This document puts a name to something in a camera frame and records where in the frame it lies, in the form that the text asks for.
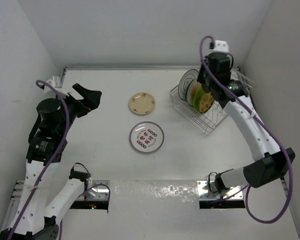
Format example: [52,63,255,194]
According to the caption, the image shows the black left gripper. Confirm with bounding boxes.
[55,83,100,135]

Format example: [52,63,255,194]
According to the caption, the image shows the dark brown patterned plate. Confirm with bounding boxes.
[198,93,214,113]

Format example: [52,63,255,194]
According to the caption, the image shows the small beige patterned plate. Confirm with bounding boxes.
[128,92,156,116]

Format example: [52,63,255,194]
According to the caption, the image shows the white plate red characters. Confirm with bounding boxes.
[129,121,165,154]

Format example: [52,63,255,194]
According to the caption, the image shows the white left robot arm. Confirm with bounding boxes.
[0,80,102,240]

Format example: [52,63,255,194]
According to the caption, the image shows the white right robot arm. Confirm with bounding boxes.
[198,52,296,193]

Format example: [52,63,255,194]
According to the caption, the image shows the white plate orange sunburst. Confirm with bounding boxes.
[185,78,202,107]

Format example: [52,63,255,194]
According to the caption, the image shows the lime green plate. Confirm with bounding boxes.
[193,87,205,111]

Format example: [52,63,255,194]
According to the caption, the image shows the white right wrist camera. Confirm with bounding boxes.
[209,40,229,54]

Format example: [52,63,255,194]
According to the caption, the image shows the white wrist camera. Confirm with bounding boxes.
[43,76,69,97]
[209,40,229,54]

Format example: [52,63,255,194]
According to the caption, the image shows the white plate green ring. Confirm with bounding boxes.
[178,69,200,100]

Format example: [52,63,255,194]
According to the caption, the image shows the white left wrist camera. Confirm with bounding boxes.
[43,76,69,97]

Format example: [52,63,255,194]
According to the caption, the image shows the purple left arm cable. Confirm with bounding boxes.
[6,79,113,240]

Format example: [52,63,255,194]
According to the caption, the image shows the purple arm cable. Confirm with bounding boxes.
[198,35,295,224]
[6,79,113,240]

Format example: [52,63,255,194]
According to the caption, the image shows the metal wire dish rack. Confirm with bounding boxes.
[169,64,252,136]

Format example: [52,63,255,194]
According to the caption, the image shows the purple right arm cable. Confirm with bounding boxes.
[198,35,295,224]

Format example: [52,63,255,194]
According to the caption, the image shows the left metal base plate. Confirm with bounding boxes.
[83,180,110,201]

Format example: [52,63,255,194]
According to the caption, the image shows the metal base plate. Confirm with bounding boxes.
[196,179,244,202]
[83,180,110,201]

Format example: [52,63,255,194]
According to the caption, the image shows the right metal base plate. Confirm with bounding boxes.
[196,179,244,202]

